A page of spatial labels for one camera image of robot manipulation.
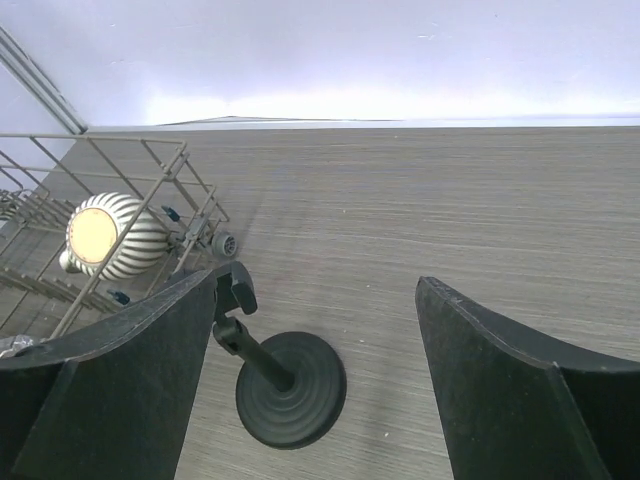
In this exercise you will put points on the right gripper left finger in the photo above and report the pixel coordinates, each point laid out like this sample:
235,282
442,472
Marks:
113,399

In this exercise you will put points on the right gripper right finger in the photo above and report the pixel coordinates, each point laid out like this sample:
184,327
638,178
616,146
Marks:
515,403

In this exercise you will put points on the black phone stand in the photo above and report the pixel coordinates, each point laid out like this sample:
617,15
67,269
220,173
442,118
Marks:
292,387

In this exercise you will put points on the clear glass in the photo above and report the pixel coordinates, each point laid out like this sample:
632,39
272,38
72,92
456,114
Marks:
10,346

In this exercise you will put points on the white ribbed cup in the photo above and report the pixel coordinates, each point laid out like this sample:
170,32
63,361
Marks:
109,230

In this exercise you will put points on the grey wire dish rack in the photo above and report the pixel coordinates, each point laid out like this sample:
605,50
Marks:
44,178

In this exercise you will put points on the aluminium frame rail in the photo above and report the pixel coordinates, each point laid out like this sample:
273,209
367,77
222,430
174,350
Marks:
28,73

